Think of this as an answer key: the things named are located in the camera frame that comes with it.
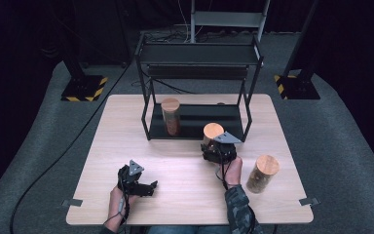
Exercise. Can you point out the person's right hand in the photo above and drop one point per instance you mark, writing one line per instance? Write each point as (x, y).
(233, 172)

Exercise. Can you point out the person's left hand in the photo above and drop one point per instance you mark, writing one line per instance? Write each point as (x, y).
(114, 204)

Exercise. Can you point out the jar of brown dried fruit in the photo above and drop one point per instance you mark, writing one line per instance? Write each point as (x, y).
(212, 130)

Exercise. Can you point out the grey metal frame stand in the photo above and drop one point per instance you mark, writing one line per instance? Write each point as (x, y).
(227, 19)

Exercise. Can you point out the jar of pale dried slices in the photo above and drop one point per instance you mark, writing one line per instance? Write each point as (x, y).
(262, 175)

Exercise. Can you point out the black metal shelf rack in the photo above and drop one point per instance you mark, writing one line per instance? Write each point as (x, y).
(198, 53)

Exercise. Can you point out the jar of red dried berries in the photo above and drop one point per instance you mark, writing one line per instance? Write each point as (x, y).
(171, 118)

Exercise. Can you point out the black stand with striped base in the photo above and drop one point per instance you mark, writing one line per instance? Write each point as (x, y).
(300, 87)
(84, 89)

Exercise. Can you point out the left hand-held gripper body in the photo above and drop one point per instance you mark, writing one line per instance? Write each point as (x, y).
(128, 178)

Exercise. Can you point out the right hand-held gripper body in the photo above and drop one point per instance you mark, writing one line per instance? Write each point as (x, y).
(222, 152)

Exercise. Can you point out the grey table edge clip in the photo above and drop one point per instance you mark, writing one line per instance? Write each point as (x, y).
(72, 202)
(309, 201)

